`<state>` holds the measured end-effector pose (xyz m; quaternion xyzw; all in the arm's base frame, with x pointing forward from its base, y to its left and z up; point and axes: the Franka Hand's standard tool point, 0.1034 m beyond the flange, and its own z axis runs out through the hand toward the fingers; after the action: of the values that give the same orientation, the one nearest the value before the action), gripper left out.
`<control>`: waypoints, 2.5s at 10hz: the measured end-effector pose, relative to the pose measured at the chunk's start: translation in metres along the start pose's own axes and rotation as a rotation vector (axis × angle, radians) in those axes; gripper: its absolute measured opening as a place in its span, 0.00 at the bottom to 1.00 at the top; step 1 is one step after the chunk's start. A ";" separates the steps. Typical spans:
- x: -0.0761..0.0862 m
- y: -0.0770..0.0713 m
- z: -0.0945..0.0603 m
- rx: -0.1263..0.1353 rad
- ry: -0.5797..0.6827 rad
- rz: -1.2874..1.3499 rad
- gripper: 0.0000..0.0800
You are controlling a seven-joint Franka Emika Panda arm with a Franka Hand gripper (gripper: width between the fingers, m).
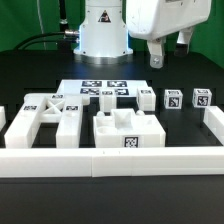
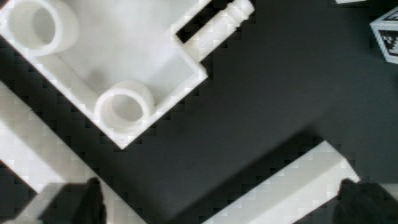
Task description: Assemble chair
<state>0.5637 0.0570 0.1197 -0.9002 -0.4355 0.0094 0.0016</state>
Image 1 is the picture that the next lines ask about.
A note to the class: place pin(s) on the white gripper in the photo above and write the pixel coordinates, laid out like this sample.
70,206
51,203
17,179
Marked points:
154,19

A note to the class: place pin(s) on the white chair seat part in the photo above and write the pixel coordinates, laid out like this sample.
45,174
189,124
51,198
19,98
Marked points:
125,128

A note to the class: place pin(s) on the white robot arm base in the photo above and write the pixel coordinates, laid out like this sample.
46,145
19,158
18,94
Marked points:
103,35

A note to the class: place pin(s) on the small white center block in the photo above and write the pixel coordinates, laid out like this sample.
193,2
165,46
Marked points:
107,100

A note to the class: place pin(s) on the white right fence wall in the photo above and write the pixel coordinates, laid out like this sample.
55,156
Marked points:
214,120

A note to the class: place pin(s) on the white fence wall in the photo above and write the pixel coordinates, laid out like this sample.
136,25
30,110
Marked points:
2,117
214,120
111,162

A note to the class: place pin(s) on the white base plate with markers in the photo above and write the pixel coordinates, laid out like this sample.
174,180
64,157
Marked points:
87,89

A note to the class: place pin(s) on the white front fence wall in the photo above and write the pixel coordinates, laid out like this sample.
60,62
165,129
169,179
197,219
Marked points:
111,162

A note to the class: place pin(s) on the white chair back frame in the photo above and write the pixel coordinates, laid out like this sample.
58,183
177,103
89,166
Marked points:
65,110

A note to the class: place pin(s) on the white left fence wall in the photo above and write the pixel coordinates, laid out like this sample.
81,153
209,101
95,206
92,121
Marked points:
2,117

